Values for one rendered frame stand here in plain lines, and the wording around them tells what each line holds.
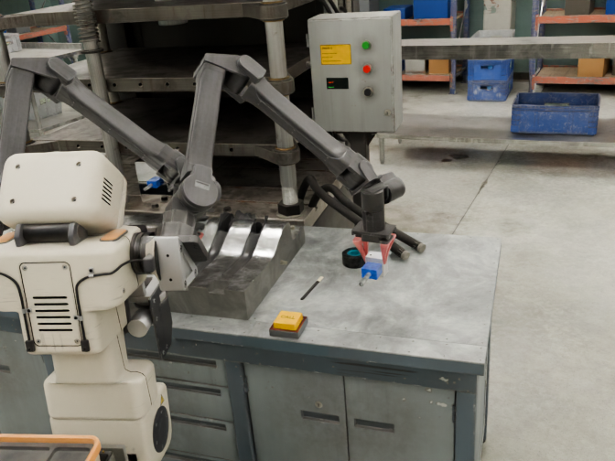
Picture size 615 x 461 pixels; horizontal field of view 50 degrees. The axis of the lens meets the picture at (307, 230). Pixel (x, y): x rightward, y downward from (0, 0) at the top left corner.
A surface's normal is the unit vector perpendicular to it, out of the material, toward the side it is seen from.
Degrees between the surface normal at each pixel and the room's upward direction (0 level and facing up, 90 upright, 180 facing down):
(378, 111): 90
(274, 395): 90
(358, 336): 0
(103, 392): 82
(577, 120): 92
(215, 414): 90
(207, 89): 48
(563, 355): 0
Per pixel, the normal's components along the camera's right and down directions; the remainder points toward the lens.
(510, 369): -0.07, -0.91
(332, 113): -0.31, 0.41
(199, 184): 0.48, -0.40
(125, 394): -0.11, 0.28
